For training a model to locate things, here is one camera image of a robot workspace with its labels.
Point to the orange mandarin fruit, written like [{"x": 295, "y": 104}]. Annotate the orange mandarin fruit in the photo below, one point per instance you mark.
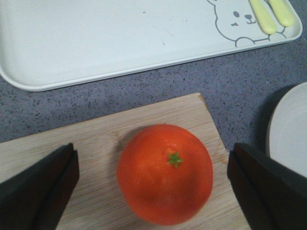
[{"x": 165, "y": 174}]

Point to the yellow-green plastic knife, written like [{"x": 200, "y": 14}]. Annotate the yellow-green plastic knife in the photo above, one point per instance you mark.
[{"x": 264, "y": 19}]

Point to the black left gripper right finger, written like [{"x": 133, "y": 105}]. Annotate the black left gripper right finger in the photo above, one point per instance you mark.
[{"x": 272, "y": 196}]

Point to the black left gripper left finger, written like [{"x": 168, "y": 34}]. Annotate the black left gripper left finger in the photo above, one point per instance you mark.
[{"x": 36, "y": 198}]

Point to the white rectangular tray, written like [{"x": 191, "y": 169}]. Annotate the white rectangular tray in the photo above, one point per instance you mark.
[{"x": 49, "y": 44}]

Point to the wooden cutting board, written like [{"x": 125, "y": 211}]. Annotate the wooden cutting board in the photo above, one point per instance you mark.
[{"x": 96, "y": 202}]

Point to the beige round plate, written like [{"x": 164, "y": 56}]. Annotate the beige round plate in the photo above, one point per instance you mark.
[{"x": 287, "y": 130}]

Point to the yellow-green plastic fork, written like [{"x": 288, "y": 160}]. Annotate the yellow-green plastic fork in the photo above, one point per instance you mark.
[{"x": 282, "y": 13}]

